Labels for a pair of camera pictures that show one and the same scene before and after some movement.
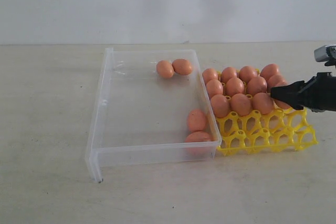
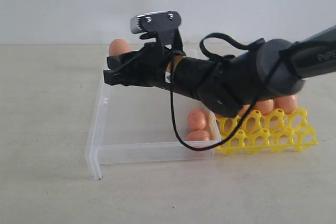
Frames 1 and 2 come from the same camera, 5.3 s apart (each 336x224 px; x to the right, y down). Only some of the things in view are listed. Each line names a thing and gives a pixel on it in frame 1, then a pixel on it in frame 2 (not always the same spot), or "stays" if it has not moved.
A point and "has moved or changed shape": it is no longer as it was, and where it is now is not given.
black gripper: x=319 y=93 → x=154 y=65
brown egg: x=196 y=120 stays
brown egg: x=165 y=68 has moved or changed shape
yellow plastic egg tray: x=259 y=132 stays
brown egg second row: x=262 y=102 stays
